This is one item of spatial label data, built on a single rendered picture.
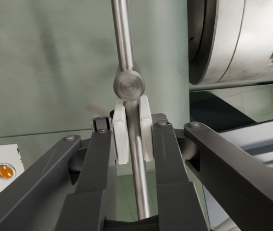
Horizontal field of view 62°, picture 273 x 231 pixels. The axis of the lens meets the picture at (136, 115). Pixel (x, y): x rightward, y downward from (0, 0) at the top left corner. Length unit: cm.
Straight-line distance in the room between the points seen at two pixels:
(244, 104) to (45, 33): 160
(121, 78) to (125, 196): 182
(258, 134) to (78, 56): 81
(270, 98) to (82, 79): 166
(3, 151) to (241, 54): 37
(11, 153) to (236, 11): 36
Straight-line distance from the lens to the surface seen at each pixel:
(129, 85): 16
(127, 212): 206
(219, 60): 37
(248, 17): 35
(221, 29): 34
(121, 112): 16
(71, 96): 31
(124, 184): 189
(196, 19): 38
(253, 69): 42
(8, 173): 39
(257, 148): 101
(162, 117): 17
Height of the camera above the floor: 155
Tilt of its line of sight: 72 degrees down
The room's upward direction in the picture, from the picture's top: 178 degrees clockwise
